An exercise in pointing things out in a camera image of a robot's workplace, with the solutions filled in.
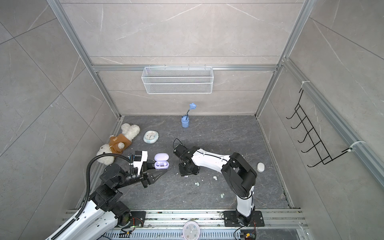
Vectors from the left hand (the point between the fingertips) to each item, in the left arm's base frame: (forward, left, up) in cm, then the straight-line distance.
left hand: (165, 165), depth 61 cm
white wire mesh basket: (+62, -3, 0) cm, 62 cm away
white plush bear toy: (+24, +34, -19) cm, 46 cm away
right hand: (+8, -7, -28) cm, 30 cm away
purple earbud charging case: (0, +1, +1) cm, 2 cm away
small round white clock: (+35, +17, -27) cm, 48 cm away
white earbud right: (+5, -25, -29) cm, 39 cm away
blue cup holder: (+45, -7, -25) cm, 52 cm away
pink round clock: (-21, -10, -27) cm, 35 cm away
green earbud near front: (-6, -27, -28) cm, 40 cm away
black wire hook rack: (+4, -66, +3) cm, 67 cm away
